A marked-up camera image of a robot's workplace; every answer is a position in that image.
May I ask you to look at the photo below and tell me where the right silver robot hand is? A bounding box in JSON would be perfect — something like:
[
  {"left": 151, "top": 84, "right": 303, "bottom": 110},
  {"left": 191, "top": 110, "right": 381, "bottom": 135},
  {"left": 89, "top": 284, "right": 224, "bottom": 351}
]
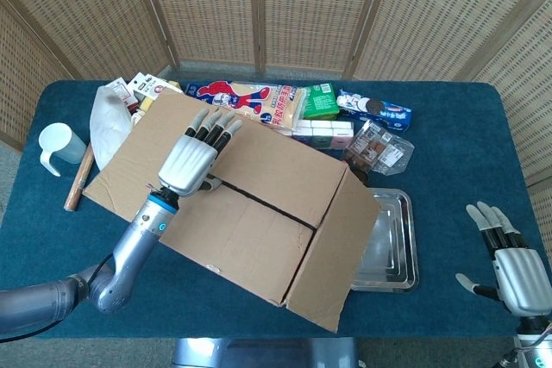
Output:
[{"left": 455, "top": 201, "right": 547, "bottom": 316}]

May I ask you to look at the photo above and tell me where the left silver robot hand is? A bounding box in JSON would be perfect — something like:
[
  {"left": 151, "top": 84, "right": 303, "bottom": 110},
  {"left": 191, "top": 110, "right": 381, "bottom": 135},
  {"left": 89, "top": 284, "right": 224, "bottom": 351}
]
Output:
[{"left": 157, "top": 109, "right": 243, "bottom": 197}]

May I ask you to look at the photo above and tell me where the red cardboard box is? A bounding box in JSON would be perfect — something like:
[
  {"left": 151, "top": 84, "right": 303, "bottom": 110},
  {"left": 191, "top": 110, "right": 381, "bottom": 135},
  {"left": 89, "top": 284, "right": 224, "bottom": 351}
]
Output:
[{"left": 81, "top": 89, "right": 381, "bottom": 334}]

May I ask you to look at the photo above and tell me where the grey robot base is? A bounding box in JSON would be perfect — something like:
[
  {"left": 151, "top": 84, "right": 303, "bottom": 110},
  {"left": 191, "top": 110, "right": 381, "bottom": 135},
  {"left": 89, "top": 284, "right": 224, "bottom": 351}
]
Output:
[{"left": 172, "top": 336, "right": 361, "bottom": 368}]

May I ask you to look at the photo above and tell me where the clear plastic pastry box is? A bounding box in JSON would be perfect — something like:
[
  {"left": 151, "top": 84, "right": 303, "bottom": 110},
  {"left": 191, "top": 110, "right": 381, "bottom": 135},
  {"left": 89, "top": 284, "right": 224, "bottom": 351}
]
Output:
[{"left": 342, "top": 118, "right": 416, "bottom": 177}]

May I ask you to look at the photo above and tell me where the blue cookie package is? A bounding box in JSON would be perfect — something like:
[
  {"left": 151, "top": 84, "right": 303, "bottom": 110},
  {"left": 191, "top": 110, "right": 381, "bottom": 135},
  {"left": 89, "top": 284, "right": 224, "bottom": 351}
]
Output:
[{"left": 336, "top": 89, "right": 413, "bottom": 132}]

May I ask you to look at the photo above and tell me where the yellow sponge pack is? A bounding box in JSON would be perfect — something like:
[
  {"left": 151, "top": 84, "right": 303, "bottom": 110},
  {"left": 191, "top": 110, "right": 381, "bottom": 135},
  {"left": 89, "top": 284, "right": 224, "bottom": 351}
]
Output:
[{"left": 131, "top": 72, "right": 185, "bottom": 113}]

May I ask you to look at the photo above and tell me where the white plastic bag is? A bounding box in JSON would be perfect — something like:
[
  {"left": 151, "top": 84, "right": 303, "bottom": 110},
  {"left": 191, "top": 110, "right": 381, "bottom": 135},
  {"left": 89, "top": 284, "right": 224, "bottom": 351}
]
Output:
[{"left": 89, "top": 85, "right": 135, "bottom": 171}]

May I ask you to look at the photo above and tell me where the latex gloves package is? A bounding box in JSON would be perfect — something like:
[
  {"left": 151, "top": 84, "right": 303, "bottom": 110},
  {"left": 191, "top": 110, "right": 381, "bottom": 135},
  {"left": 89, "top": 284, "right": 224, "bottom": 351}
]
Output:
[{"left": 185, "top": 79, "right": 306, "bottom": 131}]

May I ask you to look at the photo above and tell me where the small red white carton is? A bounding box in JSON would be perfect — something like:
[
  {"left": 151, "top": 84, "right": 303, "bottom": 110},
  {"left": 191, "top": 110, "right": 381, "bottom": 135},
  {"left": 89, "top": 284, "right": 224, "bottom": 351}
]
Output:
[{"left": 104, "top": 77, "right": 140, "bottom": 115}]

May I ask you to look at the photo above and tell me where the wooden rolling pin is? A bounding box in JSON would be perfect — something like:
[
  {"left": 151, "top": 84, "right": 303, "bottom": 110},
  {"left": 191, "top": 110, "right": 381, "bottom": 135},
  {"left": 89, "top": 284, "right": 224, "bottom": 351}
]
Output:
[{"left": 63, "top": 142, "right": 95, "bottom": 213}]

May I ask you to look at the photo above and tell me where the stainless steel tray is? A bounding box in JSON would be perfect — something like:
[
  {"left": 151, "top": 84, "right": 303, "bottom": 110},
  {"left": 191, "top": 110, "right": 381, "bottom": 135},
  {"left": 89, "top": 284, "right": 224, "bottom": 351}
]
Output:
[{"left": 351, "top": 187, "right": 420, "bottom": 293}]

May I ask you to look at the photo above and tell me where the light blue mug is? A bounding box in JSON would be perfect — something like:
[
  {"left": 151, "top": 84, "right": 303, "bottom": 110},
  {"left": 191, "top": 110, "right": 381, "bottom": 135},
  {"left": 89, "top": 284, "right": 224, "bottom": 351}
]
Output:
[{"left": 38, "top": 122, "right": 87, "bottom": 178}]

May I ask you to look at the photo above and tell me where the pastel tissue multipack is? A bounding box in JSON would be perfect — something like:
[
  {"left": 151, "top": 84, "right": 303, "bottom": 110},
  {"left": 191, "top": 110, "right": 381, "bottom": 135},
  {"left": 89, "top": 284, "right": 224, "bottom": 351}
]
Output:
[{"left": 291, "top": 119, "right": 355, "bottom": 150}]

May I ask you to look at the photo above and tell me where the green snack pack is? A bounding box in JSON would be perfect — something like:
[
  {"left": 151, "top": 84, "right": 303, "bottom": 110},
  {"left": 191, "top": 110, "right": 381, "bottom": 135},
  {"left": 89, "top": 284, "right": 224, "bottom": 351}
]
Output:
[{"left": 300, "top": 82, "right": 341, "bottom": 122}]

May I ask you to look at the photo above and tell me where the bamboo folding screen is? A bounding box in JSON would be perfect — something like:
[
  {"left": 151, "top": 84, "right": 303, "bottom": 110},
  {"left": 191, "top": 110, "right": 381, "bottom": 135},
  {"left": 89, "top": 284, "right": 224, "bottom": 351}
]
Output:
[{"left": 0, "top": 0, "right": 552, "bottom": 248}]

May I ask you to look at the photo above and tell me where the right wrist cable bundle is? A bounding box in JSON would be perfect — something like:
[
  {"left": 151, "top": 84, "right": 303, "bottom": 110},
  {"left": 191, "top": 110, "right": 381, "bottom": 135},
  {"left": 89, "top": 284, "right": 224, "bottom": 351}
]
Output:
[{"left": 498, "top": 333, "right": 549, "bottom": 368}]

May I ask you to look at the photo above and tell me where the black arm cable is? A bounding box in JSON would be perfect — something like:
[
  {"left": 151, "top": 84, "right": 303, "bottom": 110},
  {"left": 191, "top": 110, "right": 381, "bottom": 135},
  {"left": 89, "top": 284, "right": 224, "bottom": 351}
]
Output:
[{"left": 0, "top": 253, "right": 116, "bottom": 341}]

